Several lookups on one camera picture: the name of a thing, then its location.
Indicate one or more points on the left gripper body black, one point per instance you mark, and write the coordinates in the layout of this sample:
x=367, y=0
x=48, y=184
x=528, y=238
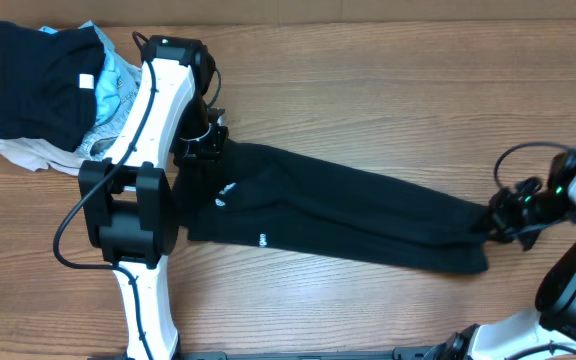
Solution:
x=200, y=145

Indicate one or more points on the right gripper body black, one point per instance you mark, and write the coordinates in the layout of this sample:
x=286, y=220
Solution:
x=509, y=212

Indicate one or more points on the black t-shirt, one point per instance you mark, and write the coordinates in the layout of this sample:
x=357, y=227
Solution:
x=261, y=196

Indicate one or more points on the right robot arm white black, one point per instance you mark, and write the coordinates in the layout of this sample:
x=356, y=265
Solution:
x=548, y=329

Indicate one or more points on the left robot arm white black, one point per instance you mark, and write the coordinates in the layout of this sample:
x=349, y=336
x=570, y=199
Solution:
x=126, y=199

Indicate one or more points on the light blue garment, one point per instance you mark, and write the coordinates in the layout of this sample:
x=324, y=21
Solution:
x=81, y=76

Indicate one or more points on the folded black garment on pile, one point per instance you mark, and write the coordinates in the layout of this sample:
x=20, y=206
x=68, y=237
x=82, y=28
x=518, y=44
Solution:
x=23, y=111

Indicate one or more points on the beige folded garment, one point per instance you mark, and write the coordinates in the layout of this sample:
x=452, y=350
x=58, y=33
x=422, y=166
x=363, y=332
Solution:
x=39, y=154

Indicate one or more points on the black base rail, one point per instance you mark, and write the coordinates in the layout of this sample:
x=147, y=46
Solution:
x=399, y=353

